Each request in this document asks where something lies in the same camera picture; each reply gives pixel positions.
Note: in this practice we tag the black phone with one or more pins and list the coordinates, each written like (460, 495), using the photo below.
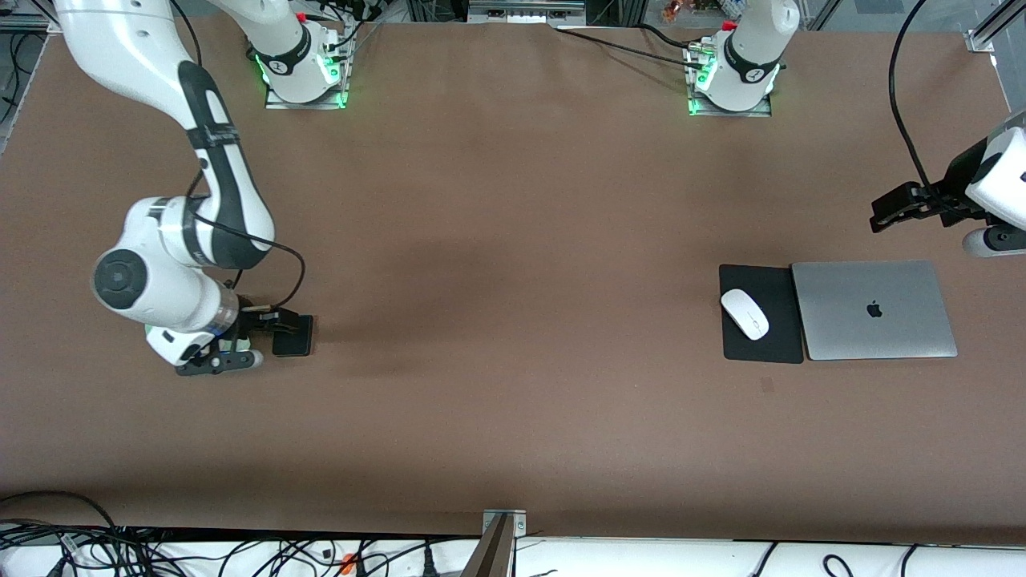
(296, 344)

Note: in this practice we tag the grey metal equipment box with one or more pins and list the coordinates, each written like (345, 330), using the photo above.
(525, 12)

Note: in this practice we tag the black mouse pad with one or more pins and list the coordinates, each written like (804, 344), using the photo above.
(781, 340)

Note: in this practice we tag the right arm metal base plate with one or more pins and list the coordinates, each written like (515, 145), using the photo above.
(304, 105)

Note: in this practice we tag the white computer mouse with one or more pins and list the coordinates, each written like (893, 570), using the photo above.
(745, 314)

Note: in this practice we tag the aluminium post with bracket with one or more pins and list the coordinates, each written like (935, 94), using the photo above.
(498, 533)

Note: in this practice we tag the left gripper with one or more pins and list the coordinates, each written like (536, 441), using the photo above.
(956, 183)

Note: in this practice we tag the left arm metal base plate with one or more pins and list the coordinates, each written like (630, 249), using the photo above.
(725, 113)

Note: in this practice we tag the aluminium frame profile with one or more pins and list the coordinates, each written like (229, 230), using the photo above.
(990, 32)
(24, 20)

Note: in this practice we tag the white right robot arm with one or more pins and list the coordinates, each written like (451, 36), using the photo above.
(120, 48)

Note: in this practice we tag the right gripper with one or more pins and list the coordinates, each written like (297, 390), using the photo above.
(250, 321)

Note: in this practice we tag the silver closed laptop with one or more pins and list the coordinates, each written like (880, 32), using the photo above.
(850, 312)

